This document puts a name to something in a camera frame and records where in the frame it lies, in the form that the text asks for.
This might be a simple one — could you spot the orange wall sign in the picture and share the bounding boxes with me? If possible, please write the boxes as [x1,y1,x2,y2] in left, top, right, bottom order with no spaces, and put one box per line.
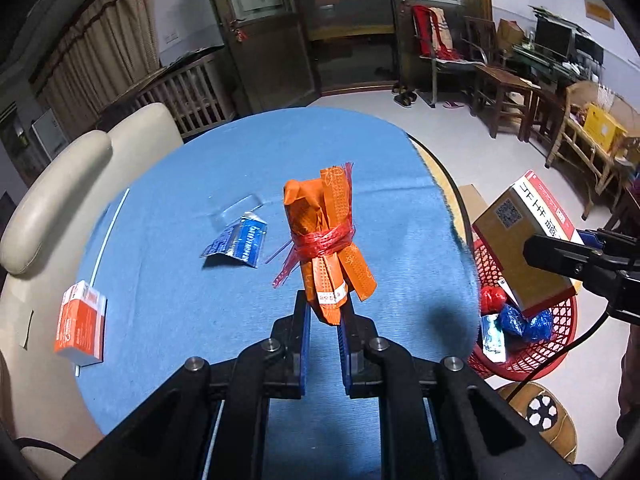
[584,0,616,31]

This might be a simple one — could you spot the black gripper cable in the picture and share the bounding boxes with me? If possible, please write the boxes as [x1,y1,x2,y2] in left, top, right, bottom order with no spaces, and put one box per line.
[15,437,83,463]
[505,305,613,401]

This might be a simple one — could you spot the blue plastic bag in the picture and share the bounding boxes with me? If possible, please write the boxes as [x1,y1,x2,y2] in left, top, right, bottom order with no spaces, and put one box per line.
[497,304,526,336]
[522,309,554,343]

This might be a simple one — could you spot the football pattern round stool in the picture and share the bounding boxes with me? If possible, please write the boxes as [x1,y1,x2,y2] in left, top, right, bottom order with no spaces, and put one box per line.
[497,381,578,463]

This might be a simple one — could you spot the red beige clothes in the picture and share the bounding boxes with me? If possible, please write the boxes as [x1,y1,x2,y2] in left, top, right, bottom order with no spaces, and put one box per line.
[411,4,458,63]

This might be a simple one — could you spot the thin white stick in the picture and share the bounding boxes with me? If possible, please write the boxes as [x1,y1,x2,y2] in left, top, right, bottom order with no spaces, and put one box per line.
[75,188,132,378]

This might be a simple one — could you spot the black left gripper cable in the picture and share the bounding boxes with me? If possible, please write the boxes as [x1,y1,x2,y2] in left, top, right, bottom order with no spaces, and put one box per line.
[15,437,83,463]

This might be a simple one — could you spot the beige curtain red stripe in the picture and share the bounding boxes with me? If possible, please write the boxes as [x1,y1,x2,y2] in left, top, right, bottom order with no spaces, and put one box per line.
[30,0,161,121]

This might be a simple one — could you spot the orange white box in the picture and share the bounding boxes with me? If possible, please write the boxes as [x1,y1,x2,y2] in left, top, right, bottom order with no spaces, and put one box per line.
[54,280,107,367]

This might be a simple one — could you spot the white standing air conditioner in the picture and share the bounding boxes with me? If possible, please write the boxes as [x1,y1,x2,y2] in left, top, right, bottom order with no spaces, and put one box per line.
[31,109,68,161]

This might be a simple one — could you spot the brown cardboard box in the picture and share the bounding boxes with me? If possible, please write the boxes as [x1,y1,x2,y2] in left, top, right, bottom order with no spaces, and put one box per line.
[496,19,526,51]

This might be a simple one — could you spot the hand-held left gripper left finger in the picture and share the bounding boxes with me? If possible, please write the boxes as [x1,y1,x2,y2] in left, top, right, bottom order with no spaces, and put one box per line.
[65,290,313,480]

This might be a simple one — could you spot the yellow box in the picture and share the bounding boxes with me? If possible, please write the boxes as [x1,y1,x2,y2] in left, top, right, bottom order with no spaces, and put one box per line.
[582,102,628,153]

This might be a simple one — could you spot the long white blue box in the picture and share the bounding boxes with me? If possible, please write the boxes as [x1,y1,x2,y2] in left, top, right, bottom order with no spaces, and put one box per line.
[481,313,507,365]

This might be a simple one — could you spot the blue foil blister pack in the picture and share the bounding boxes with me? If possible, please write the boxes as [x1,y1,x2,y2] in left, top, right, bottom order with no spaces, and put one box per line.
[201,212,268,267]

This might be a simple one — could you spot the red plastic bag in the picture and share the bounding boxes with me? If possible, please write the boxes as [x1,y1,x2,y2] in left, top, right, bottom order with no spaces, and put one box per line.
[481,286,507,317]

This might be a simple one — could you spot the beige leather sofa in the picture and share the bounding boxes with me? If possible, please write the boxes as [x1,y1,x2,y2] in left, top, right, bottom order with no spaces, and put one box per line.
[0,102,186,461]

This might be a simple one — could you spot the bamboo chair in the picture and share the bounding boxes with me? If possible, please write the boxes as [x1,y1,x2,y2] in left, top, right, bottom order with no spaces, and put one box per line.
[545,80,640,221]

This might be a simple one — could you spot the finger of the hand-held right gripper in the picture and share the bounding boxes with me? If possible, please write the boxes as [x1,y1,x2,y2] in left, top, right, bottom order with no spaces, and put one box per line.
[575,229,617,247]
[523,232,601,282]

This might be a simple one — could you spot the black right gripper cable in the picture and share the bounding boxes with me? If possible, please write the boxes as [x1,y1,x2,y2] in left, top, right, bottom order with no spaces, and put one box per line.
[505,305,613,401]

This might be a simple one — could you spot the black computer monitor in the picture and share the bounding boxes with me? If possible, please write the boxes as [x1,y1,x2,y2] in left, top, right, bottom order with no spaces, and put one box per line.
[575,32,606,68]
[535,15,576,61]

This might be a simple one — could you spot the dark wooden chair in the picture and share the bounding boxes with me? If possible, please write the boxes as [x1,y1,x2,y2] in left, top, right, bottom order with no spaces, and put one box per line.
[520,85,568,148]
[464,16,541,141]

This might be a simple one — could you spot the clear plastic wrapper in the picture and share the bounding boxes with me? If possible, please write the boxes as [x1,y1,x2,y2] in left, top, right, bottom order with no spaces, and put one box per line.
[210,194,266,226]

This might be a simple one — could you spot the orange packet bundle red net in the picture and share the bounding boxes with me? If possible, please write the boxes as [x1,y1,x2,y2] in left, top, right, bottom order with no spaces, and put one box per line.
[265,161,378,327]

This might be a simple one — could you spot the metal frame chair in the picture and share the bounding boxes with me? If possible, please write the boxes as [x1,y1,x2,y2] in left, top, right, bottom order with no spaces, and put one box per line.
[417,52,486,108]

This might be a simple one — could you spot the round wooden table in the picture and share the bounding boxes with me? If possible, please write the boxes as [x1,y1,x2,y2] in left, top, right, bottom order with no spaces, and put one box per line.
[407,132,481,261]

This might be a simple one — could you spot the red mesh plastic basket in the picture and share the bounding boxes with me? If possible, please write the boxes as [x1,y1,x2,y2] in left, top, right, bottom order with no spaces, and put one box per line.
[467,237,578,381]

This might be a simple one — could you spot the glass computer desk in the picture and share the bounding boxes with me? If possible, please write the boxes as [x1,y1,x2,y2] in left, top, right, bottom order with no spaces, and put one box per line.
[510,40,601,91]

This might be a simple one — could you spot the person's dark jacket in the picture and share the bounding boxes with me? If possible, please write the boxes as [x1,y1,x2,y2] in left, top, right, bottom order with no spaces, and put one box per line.
[617,330,640,431]

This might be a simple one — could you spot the brown box red white label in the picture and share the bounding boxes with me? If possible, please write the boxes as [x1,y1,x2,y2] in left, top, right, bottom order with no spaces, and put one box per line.
[471,171,586,311]

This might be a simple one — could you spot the wooden baby crib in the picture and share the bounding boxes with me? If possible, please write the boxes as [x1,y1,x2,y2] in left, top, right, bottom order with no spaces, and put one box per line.
[97,47,236,138]

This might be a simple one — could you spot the blue tablecloth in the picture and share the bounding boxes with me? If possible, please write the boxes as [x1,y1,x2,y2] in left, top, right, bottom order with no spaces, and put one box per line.
[72,106,483,480]

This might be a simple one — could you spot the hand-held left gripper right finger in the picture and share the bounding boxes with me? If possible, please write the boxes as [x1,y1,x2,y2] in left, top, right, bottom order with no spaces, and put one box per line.
[336,305,576,480]

